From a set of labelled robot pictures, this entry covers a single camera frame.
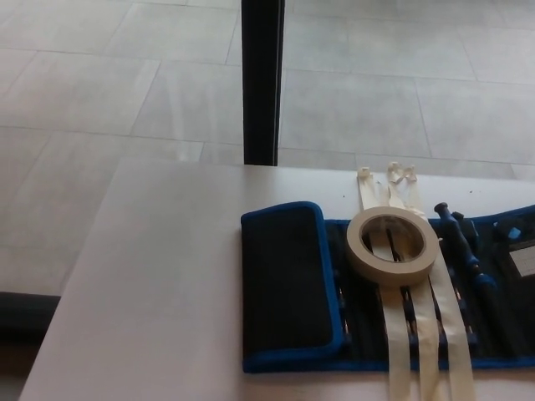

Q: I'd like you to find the black vertical post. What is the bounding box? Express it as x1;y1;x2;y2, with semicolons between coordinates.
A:
241;0;287;167

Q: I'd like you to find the black toolkit case blue trim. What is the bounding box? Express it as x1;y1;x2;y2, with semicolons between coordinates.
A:
240;200;535;373

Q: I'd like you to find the black blue screwdriver handle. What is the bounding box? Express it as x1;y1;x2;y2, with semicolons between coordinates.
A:
433;201;499;300

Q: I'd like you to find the small black blue tool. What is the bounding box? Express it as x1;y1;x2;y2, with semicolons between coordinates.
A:
452;211;480;252

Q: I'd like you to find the beige masking tape roll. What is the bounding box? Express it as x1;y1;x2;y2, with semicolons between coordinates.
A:
344;206;441;289

